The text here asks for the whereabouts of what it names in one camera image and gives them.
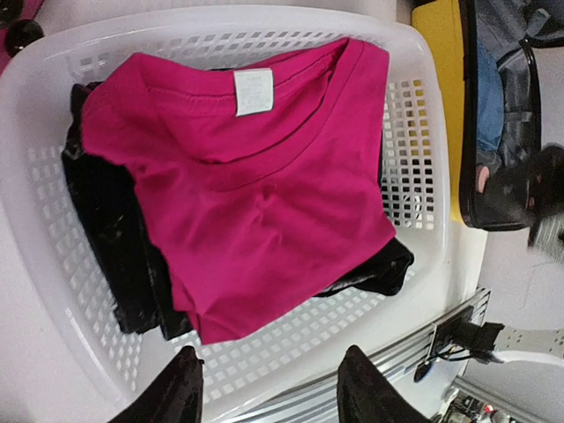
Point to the yellow Pikachu suitcase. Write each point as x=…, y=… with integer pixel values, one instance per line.
x=526, y=40

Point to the round pink powder puff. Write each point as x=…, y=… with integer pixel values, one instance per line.
x=482, y=175

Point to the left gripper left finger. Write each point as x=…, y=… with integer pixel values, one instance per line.
x=175, y=396

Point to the black white patterned pouch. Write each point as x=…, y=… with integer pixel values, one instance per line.
x=110, y=242

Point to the white plastic basket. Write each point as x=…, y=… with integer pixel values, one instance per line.
x=63, y=356

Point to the black pink drawer organizer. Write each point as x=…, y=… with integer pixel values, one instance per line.
x=18, y=27

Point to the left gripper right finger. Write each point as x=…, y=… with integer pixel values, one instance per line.
x=365, y=395

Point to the magenta t-shirt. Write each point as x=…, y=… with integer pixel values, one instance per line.
x=283, y=91

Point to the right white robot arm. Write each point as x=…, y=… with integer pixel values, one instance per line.
x=498, y=343

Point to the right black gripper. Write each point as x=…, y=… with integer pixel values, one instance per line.
x=531, y=194

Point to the blue folded garment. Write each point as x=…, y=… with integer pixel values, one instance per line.
x=490, y=103

